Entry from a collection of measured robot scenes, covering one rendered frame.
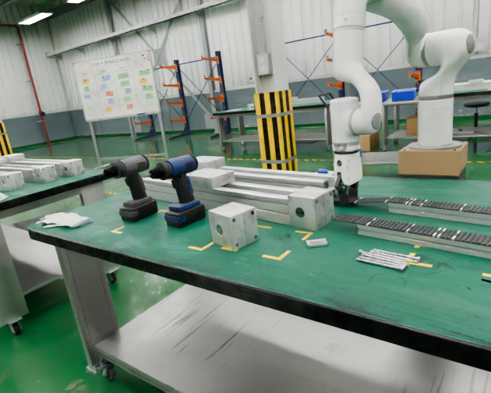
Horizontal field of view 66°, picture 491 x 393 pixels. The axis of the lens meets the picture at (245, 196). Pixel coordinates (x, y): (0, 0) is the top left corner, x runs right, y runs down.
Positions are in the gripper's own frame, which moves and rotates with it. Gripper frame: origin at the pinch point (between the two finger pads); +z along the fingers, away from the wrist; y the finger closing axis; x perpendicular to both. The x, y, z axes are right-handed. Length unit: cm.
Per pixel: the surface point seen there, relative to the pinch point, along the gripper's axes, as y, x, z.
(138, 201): -42, 60, -4
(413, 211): -2.0, -21.3, 1.2
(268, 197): -24.0, 13.3, -5.7
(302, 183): -5.0, 14.2, -4.9
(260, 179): -5.1, 33.3, -4.7
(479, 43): 735, 138, -62
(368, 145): 444, 216, 72
